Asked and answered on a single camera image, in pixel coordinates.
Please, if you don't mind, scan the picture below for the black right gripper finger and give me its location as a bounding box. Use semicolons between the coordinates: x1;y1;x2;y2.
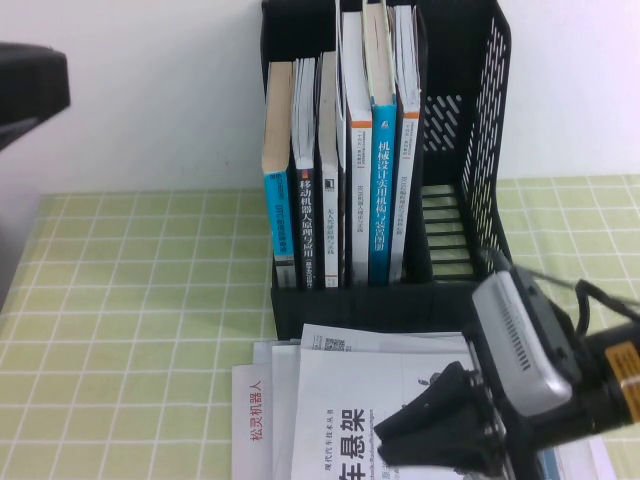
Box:
373;361;484;441
382;417;504;469

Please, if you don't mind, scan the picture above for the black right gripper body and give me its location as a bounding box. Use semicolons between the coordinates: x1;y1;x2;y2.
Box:
462;322;601;480

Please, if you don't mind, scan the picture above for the car suspension book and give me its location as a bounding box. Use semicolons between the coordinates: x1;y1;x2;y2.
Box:
289;348;559;480

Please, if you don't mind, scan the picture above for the black plastic book holder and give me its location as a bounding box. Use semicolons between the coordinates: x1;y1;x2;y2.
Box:
260;0;514;341

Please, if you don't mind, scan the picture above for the slim white orange-band book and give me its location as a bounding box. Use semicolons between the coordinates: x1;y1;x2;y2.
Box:
389;4;422;284

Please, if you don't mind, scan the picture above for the thin white spine book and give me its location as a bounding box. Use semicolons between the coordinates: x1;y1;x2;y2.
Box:
318;50;341;290

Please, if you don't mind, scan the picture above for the blue spine mechanical book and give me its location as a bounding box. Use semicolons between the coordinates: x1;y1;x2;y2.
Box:
362;2;399;287

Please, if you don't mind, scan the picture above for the thick white orange-band book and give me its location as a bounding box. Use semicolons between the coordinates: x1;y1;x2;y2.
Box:
341;10;375;287

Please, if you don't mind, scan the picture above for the black spine robot book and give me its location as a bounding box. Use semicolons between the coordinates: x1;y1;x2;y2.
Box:
290;57;319;292

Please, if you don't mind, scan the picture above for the cyan spine book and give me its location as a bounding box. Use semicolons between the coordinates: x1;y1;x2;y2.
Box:
260;60;296;290

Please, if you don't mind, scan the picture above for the plain white magazine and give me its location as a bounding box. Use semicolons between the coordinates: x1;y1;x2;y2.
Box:
271;343;619;480

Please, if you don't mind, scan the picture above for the green checked tablecloth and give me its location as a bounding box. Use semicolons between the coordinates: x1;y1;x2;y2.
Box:
0;174;640;480

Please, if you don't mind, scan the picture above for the tall thin white sheet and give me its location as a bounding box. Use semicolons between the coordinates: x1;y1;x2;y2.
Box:
335;0;349;176

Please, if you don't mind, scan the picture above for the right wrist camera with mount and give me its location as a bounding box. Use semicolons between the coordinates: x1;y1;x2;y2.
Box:
471;264;581;417

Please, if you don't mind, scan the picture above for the thin black camera cable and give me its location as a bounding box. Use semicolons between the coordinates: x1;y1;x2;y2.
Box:
524;267;640;341

